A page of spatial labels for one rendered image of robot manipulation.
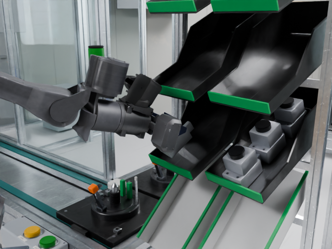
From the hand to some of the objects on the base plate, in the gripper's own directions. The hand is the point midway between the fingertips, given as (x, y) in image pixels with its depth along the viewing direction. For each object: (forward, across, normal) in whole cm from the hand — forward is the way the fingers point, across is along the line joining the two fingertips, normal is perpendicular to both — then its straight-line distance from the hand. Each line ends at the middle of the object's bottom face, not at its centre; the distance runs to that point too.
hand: (166, 124), depth 74 cm
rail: (-8, -47, -50) cm, 69 cm away
